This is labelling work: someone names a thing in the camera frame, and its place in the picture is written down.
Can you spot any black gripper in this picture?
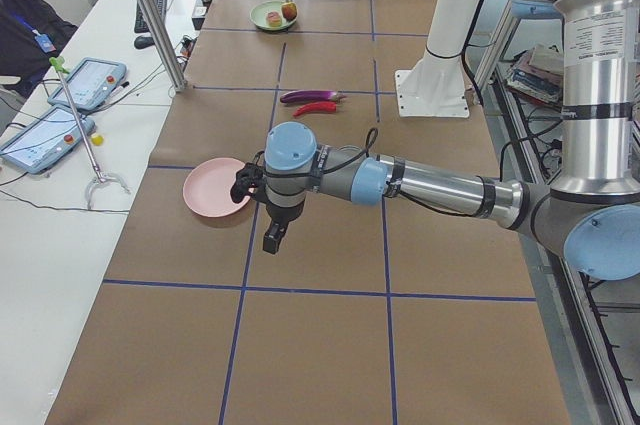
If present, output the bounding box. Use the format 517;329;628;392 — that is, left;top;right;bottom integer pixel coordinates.
258;194;305;255

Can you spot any purple eggplant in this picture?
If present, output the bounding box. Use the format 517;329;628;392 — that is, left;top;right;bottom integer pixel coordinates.
279;90;346;104

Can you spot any green pink peach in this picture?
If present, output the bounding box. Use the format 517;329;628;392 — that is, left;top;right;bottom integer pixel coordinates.
265;11;282;28

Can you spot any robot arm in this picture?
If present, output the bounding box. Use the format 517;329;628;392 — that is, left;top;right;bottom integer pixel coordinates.
252;0;639;280

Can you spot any pink plate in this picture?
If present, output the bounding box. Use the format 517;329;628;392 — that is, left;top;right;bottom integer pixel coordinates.
182;157;249;218

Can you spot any red chili pepper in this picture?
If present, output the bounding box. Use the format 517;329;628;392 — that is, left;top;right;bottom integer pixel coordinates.
293;101;339;118

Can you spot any yellow small cap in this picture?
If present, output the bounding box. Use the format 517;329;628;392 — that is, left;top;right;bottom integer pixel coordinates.
91;133;104;146

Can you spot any light green plate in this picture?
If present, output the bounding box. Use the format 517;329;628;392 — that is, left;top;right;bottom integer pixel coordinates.
250;0;298;32

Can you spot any black computer mouse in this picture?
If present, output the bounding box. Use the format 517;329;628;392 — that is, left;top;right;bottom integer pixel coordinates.
133;36;155;50

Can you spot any teach pendant far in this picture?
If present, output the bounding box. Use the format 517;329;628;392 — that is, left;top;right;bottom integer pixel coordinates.
50;56;127;112

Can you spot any teach pendant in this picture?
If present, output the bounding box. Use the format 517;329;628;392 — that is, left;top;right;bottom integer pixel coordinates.
50;56;127;112
1;105;82;174

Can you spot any teach pendant near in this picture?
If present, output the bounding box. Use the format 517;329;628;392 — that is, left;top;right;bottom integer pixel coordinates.
1;105;82;174

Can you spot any black keyboard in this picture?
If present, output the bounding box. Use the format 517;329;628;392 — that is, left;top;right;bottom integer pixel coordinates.
133;0;169;35

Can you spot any reacher grabber stick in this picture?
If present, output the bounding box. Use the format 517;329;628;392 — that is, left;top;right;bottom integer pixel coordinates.
49;57;131;211

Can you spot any stack of books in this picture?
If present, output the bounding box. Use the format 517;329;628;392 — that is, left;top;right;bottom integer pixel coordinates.
506;44;563;104

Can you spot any person in dark jacket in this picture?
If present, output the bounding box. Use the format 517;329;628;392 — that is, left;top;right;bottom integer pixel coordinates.
1;0;77;98

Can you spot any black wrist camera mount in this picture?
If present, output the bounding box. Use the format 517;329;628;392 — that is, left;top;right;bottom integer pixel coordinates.
230;163;265;204

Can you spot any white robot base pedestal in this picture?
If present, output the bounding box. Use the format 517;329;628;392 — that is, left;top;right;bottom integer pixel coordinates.
395;0;480;118

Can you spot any aluminium frame post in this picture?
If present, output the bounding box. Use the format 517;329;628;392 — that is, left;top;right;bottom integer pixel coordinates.
137;0;187;93

